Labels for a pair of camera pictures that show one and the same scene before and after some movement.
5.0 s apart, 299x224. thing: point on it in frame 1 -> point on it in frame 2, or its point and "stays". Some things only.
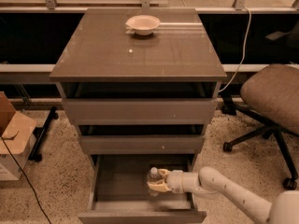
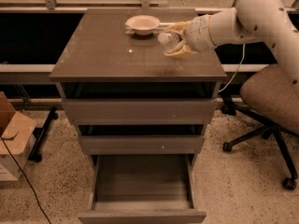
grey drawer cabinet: (141, 85) stays
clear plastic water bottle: (154, 176) -> (169, 40)
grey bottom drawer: (119, 192) stays
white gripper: (175, 181) -> (199, 32)
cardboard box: (16, 139) stays
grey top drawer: (140, 111) stays
